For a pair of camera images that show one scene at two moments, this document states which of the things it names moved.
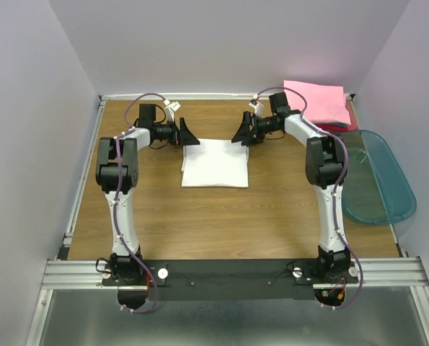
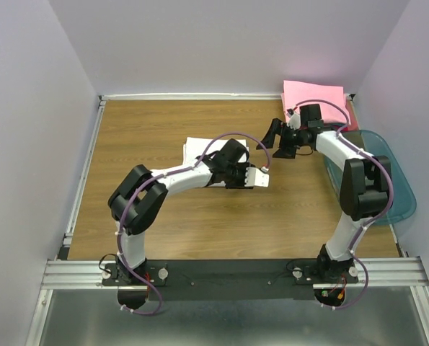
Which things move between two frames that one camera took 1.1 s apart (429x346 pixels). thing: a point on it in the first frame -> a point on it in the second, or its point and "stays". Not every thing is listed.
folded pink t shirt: (326, 104) stays
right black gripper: (243, 133) -> (276, 127)
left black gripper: (182, 135) -> (241, 185)
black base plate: (229, 280) stays
